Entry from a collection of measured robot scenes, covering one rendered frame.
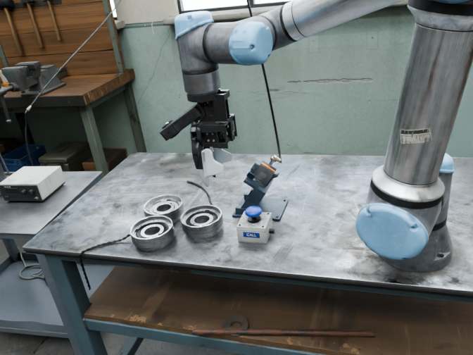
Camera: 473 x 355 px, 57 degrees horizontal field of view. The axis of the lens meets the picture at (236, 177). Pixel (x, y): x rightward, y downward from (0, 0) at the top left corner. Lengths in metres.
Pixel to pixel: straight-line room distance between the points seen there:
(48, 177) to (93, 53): 1.28
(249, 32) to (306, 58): 1.75
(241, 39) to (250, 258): 0.48
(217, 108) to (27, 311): 1.39
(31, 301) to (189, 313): 0.99
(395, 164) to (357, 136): 1.92
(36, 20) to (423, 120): 2.66
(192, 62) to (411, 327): 0.81
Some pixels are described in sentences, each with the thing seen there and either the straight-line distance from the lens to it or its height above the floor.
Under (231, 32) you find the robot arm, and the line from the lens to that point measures 0.81.
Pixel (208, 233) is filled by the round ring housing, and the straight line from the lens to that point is 1.06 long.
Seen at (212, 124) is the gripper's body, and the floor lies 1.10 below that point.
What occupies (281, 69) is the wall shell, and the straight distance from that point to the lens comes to 2.57.
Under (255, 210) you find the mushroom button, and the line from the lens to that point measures 1.01.
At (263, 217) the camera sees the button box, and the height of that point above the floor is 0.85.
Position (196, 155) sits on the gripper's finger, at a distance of 0.93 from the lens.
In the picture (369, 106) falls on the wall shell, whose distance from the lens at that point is 2.58.
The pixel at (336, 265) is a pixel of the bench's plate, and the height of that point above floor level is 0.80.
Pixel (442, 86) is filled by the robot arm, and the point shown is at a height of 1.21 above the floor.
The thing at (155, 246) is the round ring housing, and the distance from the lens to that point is 1.06.
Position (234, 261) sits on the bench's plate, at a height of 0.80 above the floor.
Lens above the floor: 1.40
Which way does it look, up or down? 27 degrees down
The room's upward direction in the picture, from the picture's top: 7 degrees counter-clockwise
